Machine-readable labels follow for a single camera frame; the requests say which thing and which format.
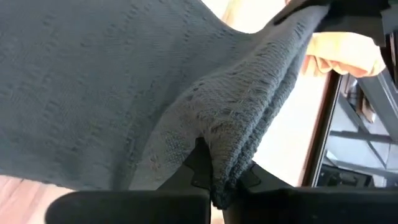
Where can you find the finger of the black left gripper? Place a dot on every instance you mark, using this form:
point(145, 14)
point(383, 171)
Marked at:
point(354, 18)
point(301, 9)

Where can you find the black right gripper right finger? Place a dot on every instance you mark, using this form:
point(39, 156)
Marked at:
point(311, 205)

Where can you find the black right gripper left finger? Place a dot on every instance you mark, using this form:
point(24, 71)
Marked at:
point(140, 207)

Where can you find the grey kitchen towel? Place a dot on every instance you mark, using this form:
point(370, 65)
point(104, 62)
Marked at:
point(93, 77)

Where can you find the orange towel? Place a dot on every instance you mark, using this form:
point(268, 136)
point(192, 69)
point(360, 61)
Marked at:
point(342, 53)

